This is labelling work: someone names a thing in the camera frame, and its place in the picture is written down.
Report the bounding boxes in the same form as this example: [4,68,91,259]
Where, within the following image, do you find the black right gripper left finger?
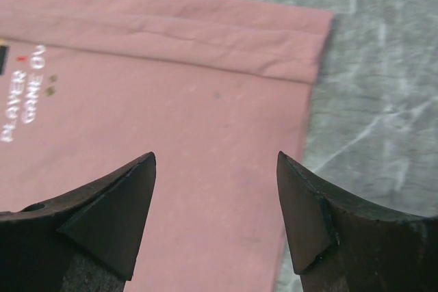
[1,152,156,291]

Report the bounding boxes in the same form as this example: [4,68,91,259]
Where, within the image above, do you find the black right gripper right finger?
[276,152,437,292]

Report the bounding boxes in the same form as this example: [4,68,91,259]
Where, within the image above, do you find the pink t shirt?
[1,0,333,291]

